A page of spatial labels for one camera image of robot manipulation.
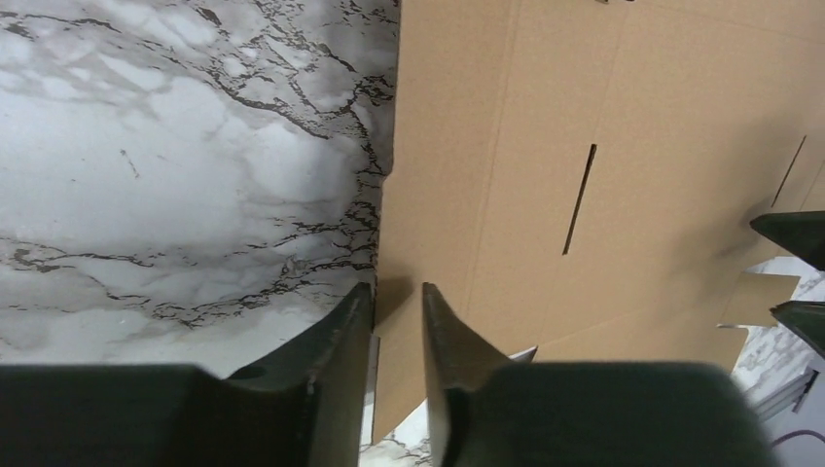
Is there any brown cardboard box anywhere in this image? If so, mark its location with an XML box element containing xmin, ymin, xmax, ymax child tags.
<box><xmin>374</xmin><ymin>1</ymin><xmax>824</xmax><ymax>438</ymax></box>

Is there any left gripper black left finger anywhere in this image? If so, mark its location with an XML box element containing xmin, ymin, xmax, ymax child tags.
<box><xmin>1</xmin><ymin>282</ymin><xmax>374</xmax><ymax>466</ymax></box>

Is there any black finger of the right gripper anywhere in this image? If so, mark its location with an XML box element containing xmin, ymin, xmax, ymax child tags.
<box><xmin>749</xmin><ymin>211</ymin><xmax>824</xmax><ymax>271</ymax></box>
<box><xmin>771</xmin><ymin>301</ymin><xmax>824</xmax><ymax>358</ymax></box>

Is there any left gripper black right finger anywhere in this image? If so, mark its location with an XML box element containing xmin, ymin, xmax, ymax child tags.
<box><xmin>422</xmin><ymin>283</ymin><xmax>778</xmax><ymax>466</ymax></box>

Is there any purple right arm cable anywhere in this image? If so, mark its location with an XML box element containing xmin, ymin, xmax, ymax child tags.
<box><xmin>770</xmin><ymin>428</ymin><xmax>825</xmax><ymax>450</ymax></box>

